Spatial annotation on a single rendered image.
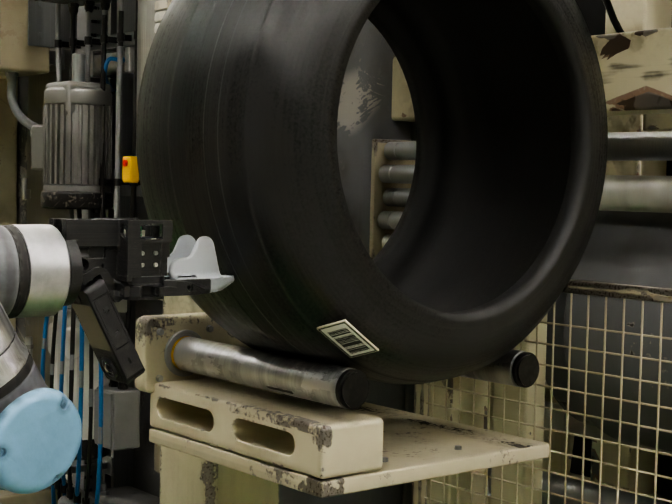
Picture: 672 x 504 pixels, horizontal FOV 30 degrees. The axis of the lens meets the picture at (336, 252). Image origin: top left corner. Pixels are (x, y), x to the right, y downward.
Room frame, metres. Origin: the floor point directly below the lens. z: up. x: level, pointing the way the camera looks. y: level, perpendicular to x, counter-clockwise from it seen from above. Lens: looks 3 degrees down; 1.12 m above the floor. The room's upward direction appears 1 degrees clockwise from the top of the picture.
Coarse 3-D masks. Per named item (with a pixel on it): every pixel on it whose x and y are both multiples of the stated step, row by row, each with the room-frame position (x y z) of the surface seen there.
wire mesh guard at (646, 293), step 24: (576, 288) 1.71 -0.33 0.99; (600, 288) 1.68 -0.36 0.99; (624, 288) 1.65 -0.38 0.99; (648, 288) 1.62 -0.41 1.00; (624, 312) 1.66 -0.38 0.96; (552, 336) 1.75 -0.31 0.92; (648, 336) 1.63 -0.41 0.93; (552, 360) 1.75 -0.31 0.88; (432, 384) 1.94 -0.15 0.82; (504, 384) 1.82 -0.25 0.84; (552, 384) 1.75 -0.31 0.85; (432, 408) 1.94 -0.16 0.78; (456, 408) 1.90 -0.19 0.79; (504, 408) 1.82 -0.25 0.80; (552, 408) 1.75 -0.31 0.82; (576, 456) 1.72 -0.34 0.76; (600, 456) 1.68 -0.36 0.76; (432, 480) 1.94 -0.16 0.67; (504, 480) 1.82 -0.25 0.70; (600, 480) 1.68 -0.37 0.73
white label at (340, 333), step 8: (344, 320) 1.31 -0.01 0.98; (320, 328) 1.33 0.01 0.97; (328, 328) 1.33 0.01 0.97; (336, 328) 1.32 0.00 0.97; (344, 328) 1.32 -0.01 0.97; (352, 328) 1.32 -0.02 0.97; (328, 336) 1.34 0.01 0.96; (336, 336) 1.34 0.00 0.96; (344, 336) 1.33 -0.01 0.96; (352, 336) 1.33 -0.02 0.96; (360, 336) 1.33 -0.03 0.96; (336, 344) 1.35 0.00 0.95; (344, 344) 1.35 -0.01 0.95; (352, 344) 1.34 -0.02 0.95; (360, 344) 1.34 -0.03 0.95; (368, 344) 1.34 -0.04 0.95; (344, 352) 1.36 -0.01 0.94; (352, 352) 1.35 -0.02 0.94; (360, 352) 1.35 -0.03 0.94; (368, 352) 1.35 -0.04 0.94
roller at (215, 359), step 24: (192, 360) 1.57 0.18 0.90; (216, 360) 1.53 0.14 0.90; (240, 360) 1.49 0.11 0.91; (264, 360) 1.46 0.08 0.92; (288, 360) 1.43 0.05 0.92; (312, 360) 1.42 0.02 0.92; (264, 384) 1.46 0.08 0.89; (288, 384) 1.41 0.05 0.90; (312, 384) 1.38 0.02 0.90; (336, 384) 1.35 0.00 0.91; (360, 384) 1.36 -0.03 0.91
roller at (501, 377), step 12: (504, 360) 1.54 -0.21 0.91; (516, 360) 1.53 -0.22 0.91; (528, 360) 1.53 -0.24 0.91; (480, 372) 1.57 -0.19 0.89; (492, 372) 1.55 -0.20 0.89; (504, 372) 1.54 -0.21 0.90; (516, 372) 1.53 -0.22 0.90; (528, 372) 1.54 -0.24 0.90; (516, 384) 1.54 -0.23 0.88; (528, 384) 1.54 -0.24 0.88
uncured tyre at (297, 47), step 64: (192, 0) 1.42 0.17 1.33; (256, 0) 1.31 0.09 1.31; (320, 0) 1.30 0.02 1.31; (384, 0) 1.71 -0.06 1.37; (448, 0) 1.72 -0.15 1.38; (512, 0) 1.64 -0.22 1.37; (192, 64) 1.36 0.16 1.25; (256, 64) 1.28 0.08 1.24; (320, 64) 1.29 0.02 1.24; (448, 64) 1.77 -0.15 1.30; (512, 64) 1.71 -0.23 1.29; (576, 64) 1.53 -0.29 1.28; (192, 128) 1.34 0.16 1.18; (256, 128) 1.28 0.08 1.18; (320, 128) 1.29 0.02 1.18; (448, 128) 1.78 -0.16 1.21; (512, 128) 1.74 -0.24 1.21; (576, 128) 1.56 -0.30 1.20; (192, 192) 1.35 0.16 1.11; (256, 192) 1.28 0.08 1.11; (320, 192) 1.29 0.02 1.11; (448, 192) 1.78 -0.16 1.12; (512, 192) 1.73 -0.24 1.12; (576, 192) 1.55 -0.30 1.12; (256, 256) 1.31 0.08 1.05; (320, 256) 1.30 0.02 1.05; (384, 256) 1.73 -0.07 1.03; (448, 256) 1.75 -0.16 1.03; (512, 256) 1.68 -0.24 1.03; (576, 256) 1.55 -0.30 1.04; (256, 320) 1.40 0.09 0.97; (320, 320) 1.33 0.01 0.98; (384, 320) 1.35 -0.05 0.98; (448, 320) 1.40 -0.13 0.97; (512, 320) 1.48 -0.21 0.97
